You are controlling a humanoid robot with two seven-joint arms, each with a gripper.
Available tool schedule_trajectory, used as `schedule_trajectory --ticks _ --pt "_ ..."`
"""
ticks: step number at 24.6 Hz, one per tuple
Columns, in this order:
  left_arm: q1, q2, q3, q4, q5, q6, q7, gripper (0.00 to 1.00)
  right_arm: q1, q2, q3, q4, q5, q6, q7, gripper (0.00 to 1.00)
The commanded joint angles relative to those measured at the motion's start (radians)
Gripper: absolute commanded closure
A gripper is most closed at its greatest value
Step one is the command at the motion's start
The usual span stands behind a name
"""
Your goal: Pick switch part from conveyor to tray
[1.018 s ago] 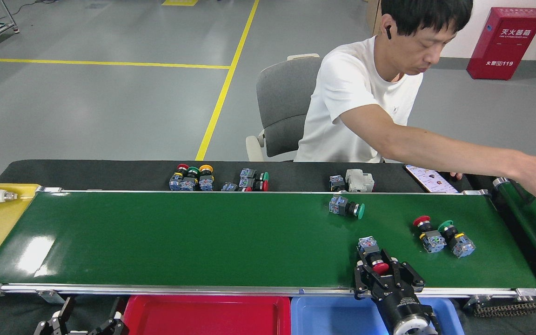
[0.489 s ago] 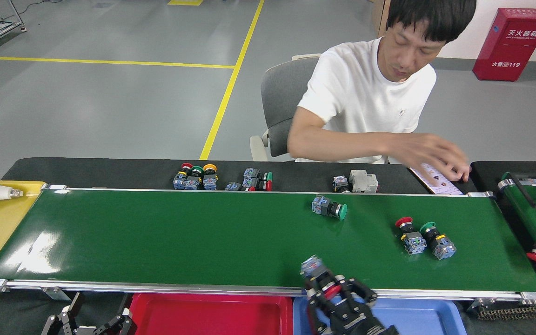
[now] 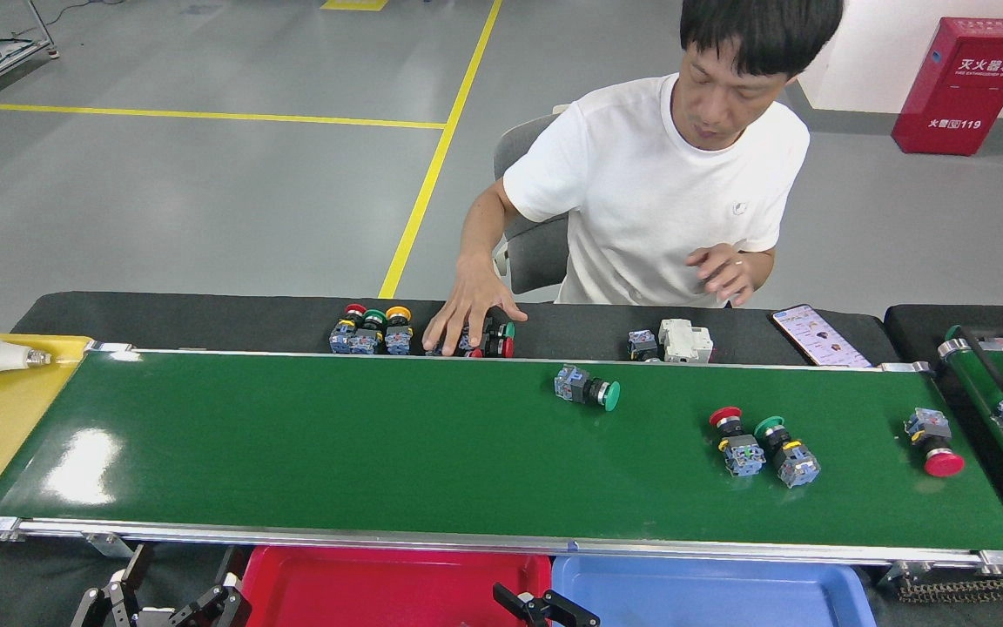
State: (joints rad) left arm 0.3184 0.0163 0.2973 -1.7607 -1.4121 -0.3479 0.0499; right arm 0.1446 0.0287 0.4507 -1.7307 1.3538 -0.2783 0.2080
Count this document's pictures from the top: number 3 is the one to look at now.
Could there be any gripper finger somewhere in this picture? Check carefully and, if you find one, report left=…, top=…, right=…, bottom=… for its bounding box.
left=172, top=546, right=252, bottom=627
left=540, top=590, right=601, bottom=627
left=492, top=581, right=538, bottom=627
left=71, top=544, right=155, bottom=627

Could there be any white circuit breaker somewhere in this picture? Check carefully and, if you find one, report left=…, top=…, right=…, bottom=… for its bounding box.
left=658, top=319, right=715, bottom=365

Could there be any red plastic tray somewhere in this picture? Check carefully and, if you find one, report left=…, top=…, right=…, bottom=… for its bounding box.
left=239, top=544, right=553, bottom=627

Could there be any blue plastic tray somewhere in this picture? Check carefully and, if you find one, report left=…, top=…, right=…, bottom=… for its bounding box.
left=549, top=553, right=878, bottom=627

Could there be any long green conveyor belt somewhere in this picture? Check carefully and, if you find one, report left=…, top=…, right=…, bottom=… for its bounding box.
left=0, top=341, right=1003, bottom=580

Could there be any person's right hand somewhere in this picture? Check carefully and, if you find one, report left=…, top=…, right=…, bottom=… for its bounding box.
left=421, top=254, right=530, bottom=358

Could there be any person's left hand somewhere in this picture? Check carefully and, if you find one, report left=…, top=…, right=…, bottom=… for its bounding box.
left=686, top=244, right=759, bottom=307

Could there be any grey office chair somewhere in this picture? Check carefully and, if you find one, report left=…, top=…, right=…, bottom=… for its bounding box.
left=493, top=104, right=572, bottom=297

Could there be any smartphone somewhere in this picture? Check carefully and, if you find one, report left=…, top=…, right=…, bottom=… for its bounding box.
left=771, top=305, right=873, bottom=368

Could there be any person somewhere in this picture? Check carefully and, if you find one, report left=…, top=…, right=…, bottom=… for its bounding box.
left=475, top=0, right=846, bottom=307

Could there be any red fire extinguisher box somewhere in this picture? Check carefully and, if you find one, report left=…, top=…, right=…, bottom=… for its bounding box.
left=892, top=17, right=1003, bottom=158

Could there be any black drive chain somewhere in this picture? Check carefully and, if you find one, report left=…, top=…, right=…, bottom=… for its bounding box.
left=898, top=564, right=1003, bottom=603

